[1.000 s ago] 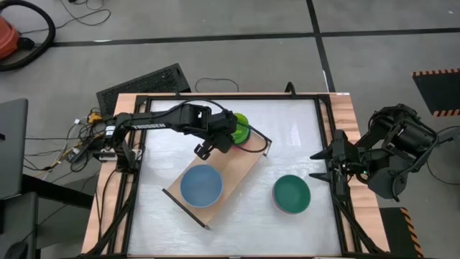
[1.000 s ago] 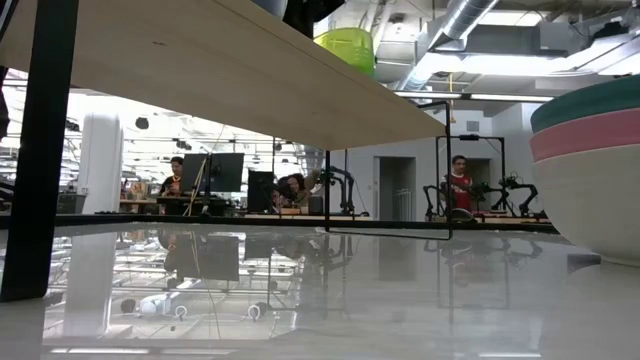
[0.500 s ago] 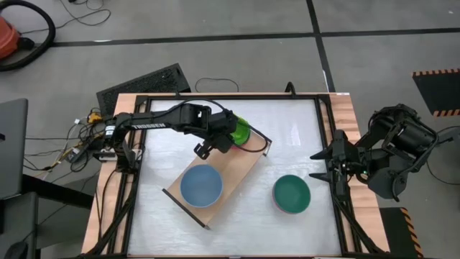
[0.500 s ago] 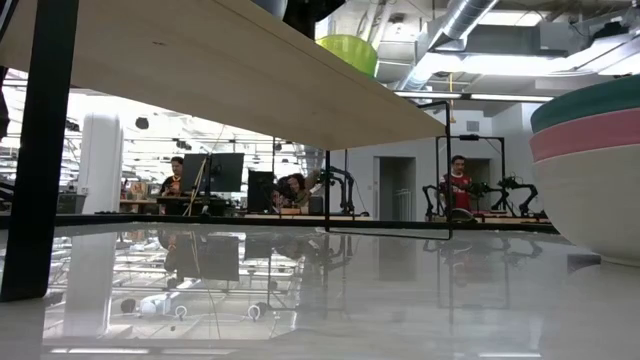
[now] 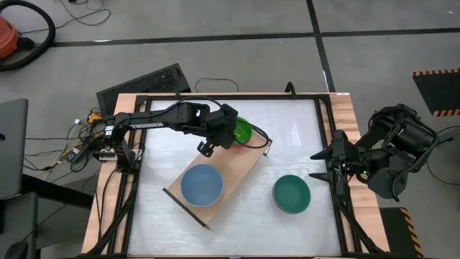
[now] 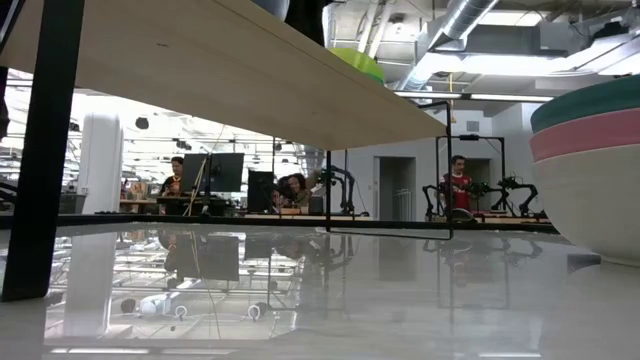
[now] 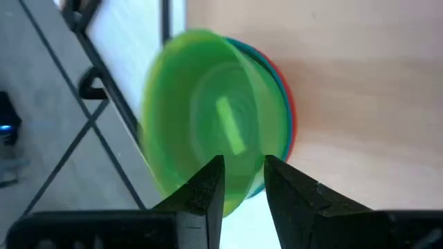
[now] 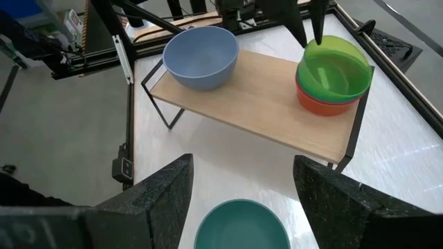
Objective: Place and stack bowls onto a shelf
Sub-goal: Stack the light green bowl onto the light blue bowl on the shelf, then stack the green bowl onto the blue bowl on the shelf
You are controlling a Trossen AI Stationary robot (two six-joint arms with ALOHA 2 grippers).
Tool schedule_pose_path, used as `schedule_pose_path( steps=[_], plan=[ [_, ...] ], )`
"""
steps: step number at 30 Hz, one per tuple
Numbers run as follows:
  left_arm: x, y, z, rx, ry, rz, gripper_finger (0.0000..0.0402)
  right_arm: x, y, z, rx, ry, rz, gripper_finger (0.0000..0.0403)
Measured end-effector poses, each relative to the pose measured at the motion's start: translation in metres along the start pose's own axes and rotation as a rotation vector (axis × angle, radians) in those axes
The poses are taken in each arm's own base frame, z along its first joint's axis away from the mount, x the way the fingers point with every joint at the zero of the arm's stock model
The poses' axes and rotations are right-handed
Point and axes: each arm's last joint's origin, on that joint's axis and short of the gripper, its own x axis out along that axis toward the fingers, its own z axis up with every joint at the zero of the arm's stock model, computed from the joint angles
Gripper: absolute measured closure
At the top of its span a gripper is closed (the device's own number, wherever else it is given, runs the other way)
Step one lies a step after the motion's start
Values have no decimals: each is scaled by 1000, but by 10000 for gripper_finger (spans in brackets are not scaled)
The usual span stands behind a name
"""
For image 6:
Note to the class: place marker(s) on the black aluminium table frame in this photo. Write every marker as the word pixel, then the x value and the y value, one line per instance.
pixel 150 220

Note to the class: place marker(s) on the large white matte bowl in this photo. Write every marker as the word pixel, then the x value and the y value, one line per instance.
pixel 600 205

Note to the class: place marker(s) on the green translucent plastic bowl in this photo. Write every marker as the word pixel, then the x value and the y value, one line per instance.
pixel 362 62

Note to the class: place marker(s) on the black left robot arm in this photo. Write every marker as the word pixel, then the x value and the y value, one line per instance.
pixel 307 17

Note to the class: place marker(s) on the silver ventilation duct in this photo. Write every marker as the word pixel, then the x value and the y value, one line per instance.
pixel 465 20

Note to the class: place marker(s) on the person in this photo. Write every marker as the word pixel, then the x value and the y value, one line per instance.
pixel 457 187
pixel 298 189
pixel 173 180

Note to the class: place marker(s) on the white column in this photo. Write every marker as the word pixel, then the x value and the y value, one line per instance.
pixel 100 165

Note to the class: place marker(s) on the wooden shelf with black legs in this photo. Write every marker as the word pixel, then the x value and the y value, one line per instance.
pixel 225 65

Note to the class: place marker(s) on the large pink matte bowl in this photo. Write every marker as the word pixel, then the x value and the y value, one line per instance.
pixel 600 132

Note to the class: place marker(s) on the black computer monitor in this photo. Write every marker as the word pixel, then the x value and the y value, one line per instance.
pixel 192 172
pixel 260 190
pixel 227 172

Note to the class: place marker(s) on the black metal frame stand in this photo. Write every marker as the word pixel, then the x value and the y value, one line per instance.
pixel 503 160

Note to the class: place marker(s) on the ceiling light strip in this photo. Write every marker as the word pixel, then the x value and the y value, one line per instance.
pixel 430 95
pixel 510 97

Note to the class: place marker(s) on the background black robot arm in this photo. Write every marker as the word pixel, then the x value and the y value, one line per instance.
pixel 515 182
pixel 346 180
pixel 428 192

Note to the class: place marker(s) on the large teal matte bowl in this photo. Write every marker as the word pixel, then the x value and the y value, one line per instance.
pixel 600 100

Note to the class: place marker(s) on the grey storage bin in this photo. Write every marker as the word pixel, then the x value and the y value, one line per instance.
pixel 72 204

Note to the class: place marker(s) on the black round ceiling device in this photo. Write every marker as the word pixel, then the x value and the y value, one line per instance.
pixel 142 122

